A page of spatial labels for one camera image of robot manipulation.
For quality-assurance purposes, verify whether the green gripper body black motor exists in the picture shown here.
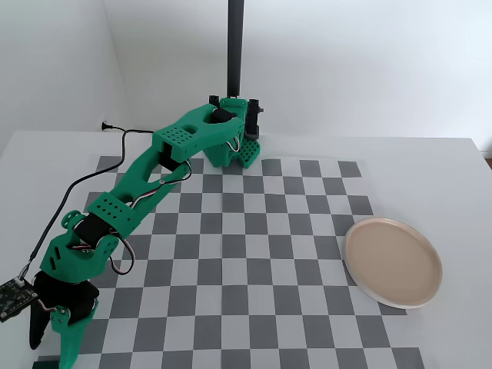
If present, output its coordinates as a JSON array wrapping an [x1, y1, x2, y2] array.
[[32, 230, 116, 322]]

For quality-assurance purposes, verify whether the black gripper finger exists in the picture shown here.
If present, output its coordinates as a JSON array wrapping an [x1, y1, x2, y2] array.
[[28, 302, 52, 351]]

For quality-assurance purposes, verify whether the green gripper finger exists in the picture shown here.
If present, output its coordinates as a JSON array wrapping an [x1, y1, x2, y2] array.
[[49, 305, 93, 366]]

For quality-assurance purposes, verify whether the beige round plate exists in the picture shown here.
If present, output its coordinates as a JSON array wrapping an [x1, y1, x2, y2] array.
[[344, 217, 444, 310]]

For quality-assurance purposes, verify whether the grey white checkered mat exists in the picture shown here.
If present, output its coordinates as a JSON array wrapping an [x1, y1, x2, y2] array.
[[48, 155, 426, 369]]

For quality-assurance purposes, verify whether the black vertical pole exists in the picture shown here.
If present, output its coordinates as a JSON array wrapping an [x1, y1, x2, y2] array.
[[226, 0, 244, 97]]

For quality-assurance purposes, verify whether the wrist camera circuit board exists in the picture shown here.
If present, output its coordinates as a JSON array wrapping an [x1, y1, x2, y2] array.
[[0, 278, 39, 324]]

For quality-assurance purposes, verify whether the white servo wire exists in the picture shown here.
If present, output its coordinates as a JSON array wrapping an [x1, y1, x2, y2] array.
[[108, 226, 136, 276], [129, 161, 192, 208]]

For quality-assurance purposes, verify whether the black camera cable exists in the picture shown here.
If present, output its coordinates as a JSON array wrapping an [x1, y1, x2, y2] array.
[[15, 121, 155, 281]]

